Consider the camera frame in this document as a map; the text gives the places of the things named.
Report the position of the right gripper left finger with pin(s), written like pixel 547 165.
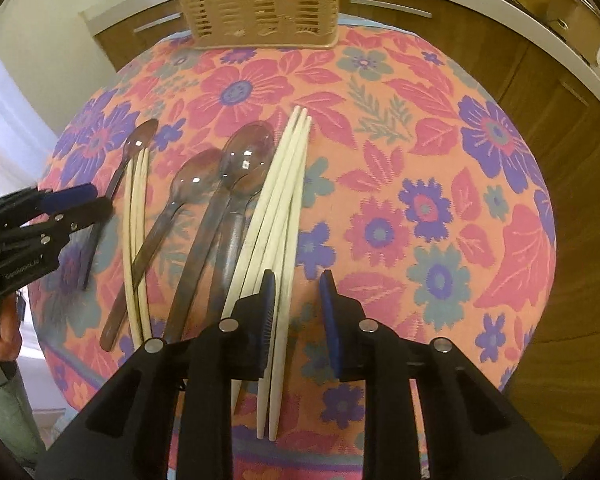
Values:
pixel 165 391

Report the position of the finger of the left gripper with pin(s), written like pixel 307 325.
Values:
pixel 63 221
pixel 67 198

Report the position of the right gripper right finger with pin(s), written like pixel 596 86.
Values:
pixel 472 431

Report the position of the clear grey plastic spoon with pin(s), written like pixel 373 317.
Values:
pixel 249 148

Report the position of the person left hand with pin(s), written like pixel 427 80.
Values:
pixel 10 337

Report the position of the floral orange tablecloth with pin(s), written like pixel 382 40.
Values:
pixel 300 239

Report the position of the beige plastic utensil basket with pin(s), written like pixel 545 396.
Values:
pixel 218 24

